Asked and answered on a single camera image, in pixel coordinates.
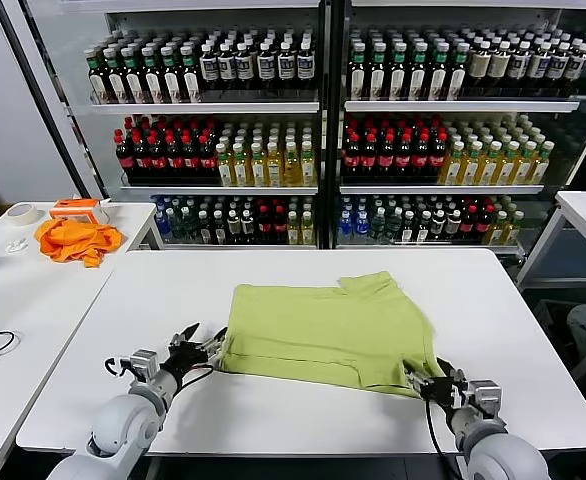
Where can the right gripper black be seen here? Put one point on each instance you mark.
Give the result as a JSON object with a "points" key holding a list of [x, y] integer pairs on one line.
{"points": [[445, 392]]}

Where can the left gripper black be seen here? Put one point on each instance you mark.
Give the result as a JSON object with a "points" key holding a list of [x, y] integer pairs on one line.
{"points": [[185, 357]]}

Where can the yellow-green t-shirt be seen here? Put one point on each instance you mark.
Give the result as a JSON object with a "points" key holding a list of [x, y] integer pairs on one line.
{"points": [[323, 330]]}

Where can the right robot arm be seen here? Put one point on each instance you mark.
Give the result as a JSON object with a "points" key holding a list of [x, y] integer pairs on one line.
{"points": [[498, 450]]}

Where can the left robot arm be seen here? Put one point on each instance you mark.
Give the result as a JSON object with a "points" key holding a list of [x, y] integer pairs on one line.
{"points": [[123, 425]]}

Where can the dark bottle green label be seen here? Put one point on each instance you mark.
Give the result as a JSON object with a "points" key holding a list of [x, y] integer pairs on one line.
{"points": [[218, 230], [203, 230], [423, 230], [408, 230]]}

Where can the clear green label bottle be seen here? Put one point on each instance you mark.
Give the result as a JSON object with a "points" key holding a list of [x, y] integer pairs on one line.
{"points": [[175, 227], [378, 227], [394, 227]]}

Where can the dark bottle white label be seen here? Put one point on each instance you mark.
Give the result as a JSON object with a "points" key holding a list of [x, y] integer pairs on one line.
{"points": [[438, 225], [453, 224], [248, 227], [234, 227]]}

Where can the blue label water bottle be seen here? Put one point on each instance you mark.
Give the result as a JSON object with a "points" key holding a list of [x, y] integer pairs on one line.
{"points": [[345, 225], [361, 225], [161, 227]]}

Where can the red cap cola bottle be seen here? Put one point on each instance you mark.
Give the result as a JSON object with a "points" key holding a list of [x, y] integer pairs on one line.
{"points": [[386, 160], [484, 222], [352, 160], [208, 161], [420, 160], [403, 160], [369, 160], [437, 160], [125, 160], [264, 227], [142, 161], [158, 161], [175, 161], [191, 161], [279, 227], [468, 222]]}

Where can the yellow juice bottle green label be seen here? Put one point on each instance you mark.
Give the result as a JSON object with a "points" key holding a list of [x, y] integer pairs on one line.
{"points": [[450, 172], [487, 172], [468, 172], [258, 172], [274, 172], [505, 172], [307, 232], [224, 172], [308, 172], [291, 172], [513, 231], [540, 172], [241, 172], [293, 232], [497, 232], [523, 172]]}

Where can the crumpled orange cloth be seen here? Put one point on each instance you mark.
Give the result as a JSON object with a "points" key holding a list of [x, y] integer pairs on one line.
{"points": [[73, 242]]}

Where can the orange and white box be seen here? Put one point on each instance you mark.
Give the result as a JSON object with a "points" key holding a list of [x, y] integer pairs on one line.
{"points": [[73, 206]]}

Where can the small white crumpled object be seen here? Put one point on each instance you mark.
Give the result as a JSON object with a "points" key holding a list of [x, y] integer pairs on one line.
{"points": [[17, 244]]}

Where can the beige masking tape roll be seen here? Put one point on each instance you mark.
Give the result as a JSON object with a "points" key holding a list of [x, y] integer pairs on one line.
{"points": [[25, 223]]}

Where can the glass drinks display cabinet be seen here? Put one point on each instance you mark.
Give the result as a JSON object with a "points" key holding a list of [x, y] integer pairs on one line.
{"points": [[338, 150], [324, 150]]}

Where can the green cap dark tea bottle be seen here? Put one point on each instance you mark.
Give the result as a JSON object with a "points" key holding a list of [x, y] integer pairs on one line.
{"points": [[135, 87], [436, 80], [357, 80], [455, 80], [416, 80], [98, 87], [172, 87], [117, 87], [377, 80], [397, 80], [154, 87], [191, 87]]}

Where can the blue label dark drink bottle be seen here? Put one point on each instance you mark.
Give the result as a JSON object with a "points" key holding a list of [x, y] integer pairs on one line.
{"points": [[575, 66], [227, 67], [266, 66], [208, 67], [518, 65], [305, 65], [538, 66], [244, 66], [557, 66], [286, 66]]}

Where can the beige label dark drink bottle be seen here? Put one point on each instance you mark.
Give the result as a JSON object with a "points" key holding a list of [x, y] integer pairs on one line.
{"points": [[499, 65], [479, 65]]}

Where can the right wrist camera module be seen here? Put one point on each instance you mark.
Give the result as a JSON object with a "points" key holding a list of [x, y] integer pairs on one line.
{"points": [[485, 395]]}

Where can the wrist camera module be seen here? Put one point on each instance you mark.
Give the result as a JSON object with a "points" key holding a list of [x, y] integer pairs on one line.
{"points": [[485, 395], [143, 362]]}

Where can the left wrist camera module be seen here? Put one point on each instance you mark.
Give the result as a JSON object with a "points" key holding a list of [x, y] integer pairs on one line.
{"points": [[143, 362]]}

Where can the black slanted frame post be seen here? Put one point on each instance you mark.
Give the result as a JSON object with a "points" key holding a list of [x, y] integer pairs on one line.
{"points": [[38, 95]]}

